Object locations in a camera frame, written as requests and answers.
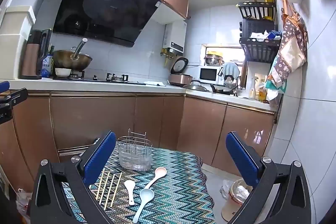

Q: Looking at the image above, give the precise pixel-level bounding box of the wooden chopstick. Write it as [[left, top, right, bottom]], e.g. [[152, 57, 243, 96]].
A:
[[97, 171, 116, 206], [104, 172, 122, 210], [96, 171, 110, 204]]

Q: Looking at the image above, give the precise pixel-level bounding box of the white ceramic spoon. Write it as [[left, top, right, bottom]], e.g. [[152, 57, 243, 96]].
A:
[[124, 180, 135, 206]]

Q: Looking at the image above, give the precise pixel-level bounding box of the pink plastic spoon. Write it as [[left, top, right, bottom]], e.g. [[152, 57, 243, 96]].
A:
[[145, 166, 167, 189]]

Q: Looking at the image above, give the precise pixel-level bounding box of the blue salt bag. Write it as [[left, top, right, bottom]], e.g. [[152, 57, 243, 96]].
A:
[[41, 54, 54, 78]]

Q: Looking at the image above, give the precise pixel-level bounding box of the trash bin with bag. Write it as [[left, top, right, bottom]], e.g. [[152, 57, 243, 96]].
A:
[[220, 178, 252, 222]]

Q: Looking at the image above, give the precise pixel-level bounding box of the white bowl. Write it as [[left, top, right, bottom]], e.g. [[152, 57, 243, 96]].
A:
[[55, 68, 71, 78]]

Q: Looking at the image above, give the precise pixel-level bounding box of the brown electric kettle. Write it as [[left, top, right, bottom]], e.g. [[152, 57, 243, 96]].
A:
[[21, 29, 52, 80]]

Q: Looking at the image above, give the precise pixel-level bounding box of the black gas stove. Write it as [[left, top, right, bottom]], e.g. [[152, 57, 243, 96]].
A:
[[53, 70, 145, 85]]

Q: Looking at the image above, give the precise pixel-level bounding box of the white appliance at left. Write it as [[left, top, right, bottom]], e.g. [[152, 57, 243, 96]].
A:
[[0, 6, 36, 80]]

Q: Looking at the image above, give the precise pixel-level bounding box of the yellow oil bottle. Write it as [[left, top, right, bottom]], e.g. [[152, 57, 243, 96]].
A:
[[258, 82, 267, 102]]

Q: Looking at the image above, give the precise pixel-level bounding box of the zigzag patterned table cloth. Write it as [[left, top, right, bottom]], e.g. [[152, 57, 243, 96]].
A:
[[61, 144, 217, 224]]

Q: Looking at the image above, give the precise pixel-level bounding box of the black range hood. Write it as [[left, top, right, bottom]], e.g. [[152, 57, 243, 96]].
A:
[[53, 0, 161, 48]]

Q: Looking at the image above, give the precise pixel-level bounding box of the white microwave oven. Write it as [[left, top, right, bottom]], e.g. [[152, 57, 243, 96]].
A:
[[196, 65, 223, 84]]

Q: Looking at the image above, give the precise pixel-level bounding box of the pan lid on counter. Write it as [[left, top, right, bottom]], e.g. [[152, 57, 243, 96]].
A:
[[183, 80, 208, 92]]

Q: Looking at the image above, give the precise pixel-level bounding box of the patterned hanging apron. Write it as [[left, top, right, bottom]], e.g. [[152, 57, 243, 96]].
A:
[[266, 0, 309, 101]]

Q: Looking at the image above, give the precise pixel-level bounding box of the metal pot on microwave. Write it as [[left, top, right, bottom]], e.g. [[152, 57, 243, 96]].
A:
[[204, 53, 223, 67]]

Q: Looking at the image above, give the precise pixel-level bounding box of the brown rice cooker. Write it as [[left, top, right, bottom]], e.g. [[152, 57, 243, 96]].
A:
[[167, 56, 193, 87]]

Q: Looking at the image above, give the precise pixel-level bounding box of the white water heater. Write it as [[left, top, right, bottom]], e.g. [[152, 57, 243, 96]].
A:
[[162, 21, 187, 56]]

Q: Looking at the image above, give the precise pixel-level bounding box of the metal wok with handle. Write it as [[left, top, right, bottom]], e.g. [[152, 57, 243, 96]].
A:
[[53, 38, 92, 71]]

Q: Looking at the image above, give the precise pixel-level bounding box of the black wall rack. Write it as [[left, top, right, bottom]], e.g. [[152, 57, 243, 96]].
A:
[[236, 1, 280, 64]]

